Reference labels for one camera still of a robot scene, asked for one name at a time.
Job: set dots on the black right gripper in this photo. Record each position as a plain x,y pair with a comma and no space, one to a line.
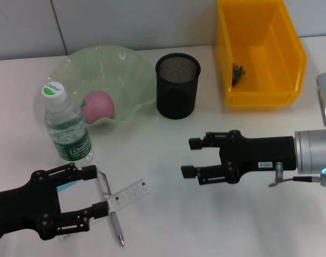
259,152

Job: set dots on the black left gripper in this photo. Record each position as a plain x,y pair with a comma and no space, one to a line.
23,208

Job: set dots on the blue scissors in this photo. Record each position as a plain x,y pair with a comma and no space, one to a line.
65,186

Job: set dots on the clear water bottle green label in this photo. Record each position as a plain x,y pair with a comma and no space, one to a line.
69,134

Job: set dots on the pink toy peach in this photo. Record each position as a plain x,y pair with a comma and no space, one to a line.
101,107

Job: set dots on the transparent plastic ruler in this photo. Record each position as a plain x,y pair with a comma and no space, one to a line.
130,191

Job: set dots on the silver ballpoint pen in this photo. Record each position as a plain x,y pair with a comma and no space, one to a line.
117,227

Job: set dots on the black mesh pen holder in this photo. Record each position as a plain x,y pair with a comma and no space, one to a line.
176,93

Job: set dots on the green glass fruit bowl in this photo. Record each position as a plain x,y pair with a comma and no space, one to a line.
130,80

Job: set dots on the yellow plastic bin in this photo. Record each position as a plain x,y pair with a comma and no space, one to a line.
259,26

